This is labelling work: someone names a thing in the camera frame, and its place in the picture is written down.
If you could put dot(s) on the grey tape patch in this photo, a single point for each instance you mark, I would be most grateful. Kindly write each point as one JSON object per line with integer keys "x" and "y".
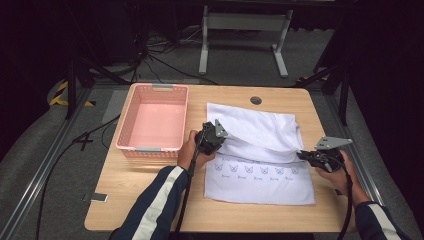
{"x": 96, "y": 197}

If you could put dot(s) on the black tape cross mark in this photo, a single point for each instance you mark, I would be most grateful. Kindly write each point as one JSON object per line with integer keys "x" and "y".
{"x": 84, "y": 140}

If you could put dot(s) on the yellow black floor tape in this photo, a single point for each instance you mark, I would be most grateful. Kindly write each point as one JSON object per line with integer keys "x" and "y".
{"x": 60, "y": 98}

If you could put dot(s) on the grey table grommet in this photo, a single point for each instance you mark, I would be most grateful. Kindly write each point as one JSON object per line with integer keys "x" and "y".
{"x": 256, "y": 100}

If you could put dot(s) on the pink plastic basket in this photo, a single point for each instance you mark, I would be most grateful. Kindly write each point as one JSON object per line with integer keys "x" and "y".
{"x": 156, "y": 123}

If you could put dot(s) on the black metal stand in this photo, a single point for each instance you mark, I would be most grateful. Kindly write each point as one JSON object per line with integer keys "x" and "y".
{"x": 71, "y": 86}
{"x": 343, "y": 90}

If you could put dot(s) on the grey metal desk frame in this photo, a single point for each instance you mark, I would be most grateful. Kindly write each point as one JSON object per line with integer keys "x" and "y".
{"x": 245, "y": 21}

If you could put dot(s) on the aluminium floor rail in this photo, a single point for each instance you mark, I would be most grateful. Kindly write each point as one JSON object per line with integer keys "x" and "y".
{"x": 43, "y": 170}
{"x": 353, "y": 150}

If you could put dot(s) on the white printed shirt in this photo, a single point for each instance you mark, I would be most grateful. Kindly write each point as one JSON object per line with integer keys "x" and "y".
{"x": 260, "y": 186}

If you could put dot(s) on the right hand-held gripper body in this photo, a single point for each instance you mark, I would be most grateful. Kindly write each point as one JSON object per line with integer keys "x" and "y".
{"x": 328, "y": 156}

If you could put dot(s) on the person's left hand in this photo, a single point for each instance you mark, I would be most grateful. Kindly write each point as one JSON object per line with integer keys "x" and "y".
{"x": 186, "y": 155}

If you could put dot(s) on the person's right hand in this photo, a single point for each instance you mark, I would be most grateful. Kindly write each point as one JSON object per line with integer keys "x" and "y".
{"x": 340, "y": 180}

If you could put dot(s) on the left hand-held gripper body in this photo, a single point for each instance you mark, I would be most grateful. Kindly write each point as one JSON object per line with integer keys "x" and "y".
{"x": 208, "y": 140}

